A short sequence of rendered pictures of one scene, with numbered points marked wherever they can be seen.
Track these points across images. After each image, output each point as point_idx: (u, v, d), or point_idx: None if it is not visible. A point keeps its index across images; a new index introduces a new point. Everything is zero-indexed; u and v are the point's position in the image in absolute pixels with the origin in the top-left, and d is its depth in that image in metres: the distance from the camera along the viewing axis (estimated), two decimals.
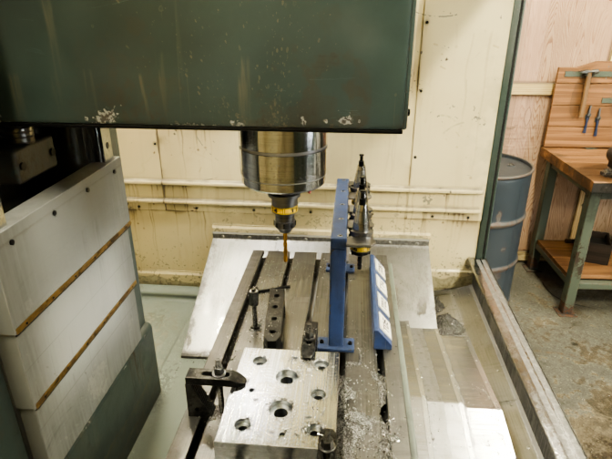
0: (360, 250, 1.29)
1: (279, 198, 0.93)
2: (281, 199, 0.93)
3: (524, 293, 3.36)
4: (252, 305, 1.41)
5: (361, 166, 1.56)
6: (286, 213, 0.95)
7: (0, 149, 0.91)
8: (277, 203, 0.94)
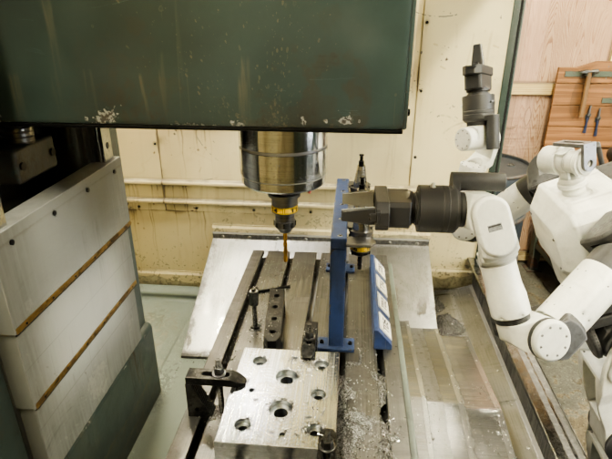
0: (360, 250, 1.29)
1: (279, 198, 0.93)
2: (281, 199, 0.93)
3: None
4: (252, 305, 1.41)
5: (361, 166, 1.56)
6: (286, 213, 0.95)
7: (0, 149, 0.91)
8: (277, 203, 0.94)
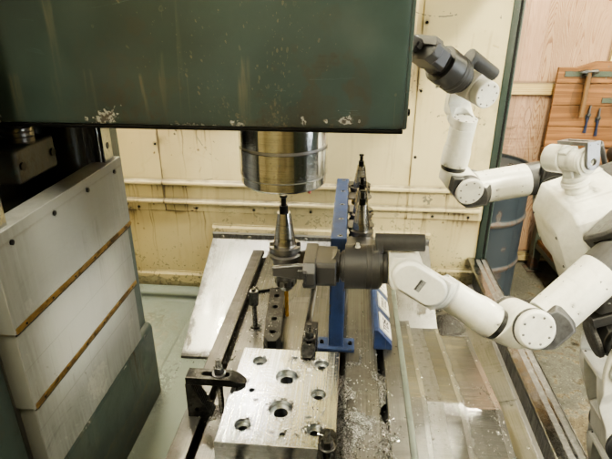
0: None
1: (280, 260, 0.98)
2: (282, 261, 0.98)
3: (524, 293, 3.36)
4: (252, 305, 1.41)
5: (361, 166, 1.56)
6: None
7: (0, 149, 0.91)
8: (278, 264, 0.99)
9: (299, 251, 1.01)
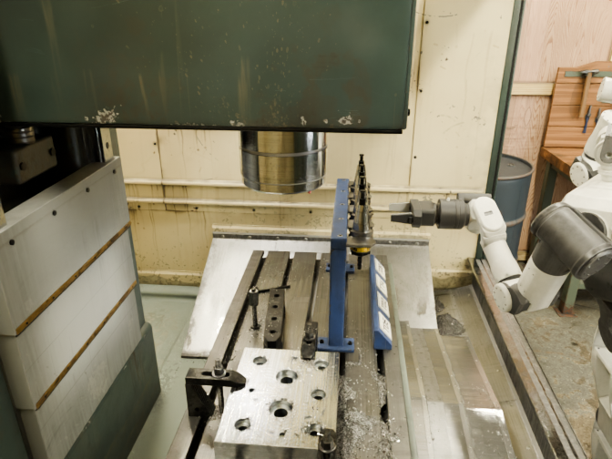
0: (360, 250, 1.29)
1: None
2: None
3: None
4: (252, 305, 1.41)
5: None
6: None
7: (0, 149, 0.91)
8: None
9: (369, 204, 1.51)
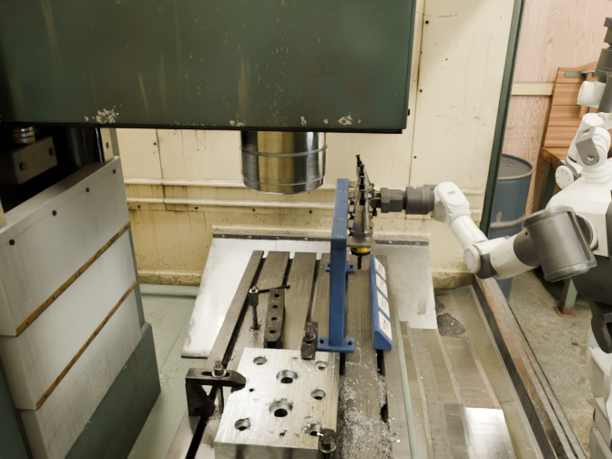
0: (360, 250, 1.29)
1: None
2: None
3: (524, 293, 3.36)
4: (252, 305, 1.41)
5: (359, 166, 1.56)
6: None
7: (0, 149, 0.91)
8: None
9: (369, 204, 1.51)
